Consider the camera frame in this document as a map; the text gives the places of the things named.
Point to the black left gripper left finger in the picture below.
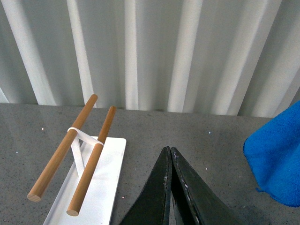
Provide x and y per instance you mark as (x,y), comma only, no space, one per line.
(152,206)

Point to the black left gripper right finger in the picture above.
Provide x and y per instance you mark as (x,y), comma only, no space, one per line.
(194,202)

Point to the blue microfiber cloth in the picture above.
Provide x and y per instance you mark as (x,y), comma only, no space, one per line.
(273,155)

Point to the white towel rack stand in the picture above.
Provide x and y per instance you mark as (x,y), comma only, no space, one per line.
(98,204)

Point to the right wooden rack rod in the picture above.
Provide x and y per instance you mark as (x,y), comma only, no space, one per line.
(83,185)

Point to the wooden rack rod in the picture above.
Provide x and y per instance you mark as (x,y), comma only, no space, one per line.
(83,185)
(52,166)

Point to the left wooden rack rod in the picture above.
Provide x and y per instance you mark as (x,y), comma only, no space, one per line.
(52,166)

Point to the white pleated curtain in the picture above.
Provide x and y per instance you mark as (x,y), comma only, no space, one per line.
(225,57)

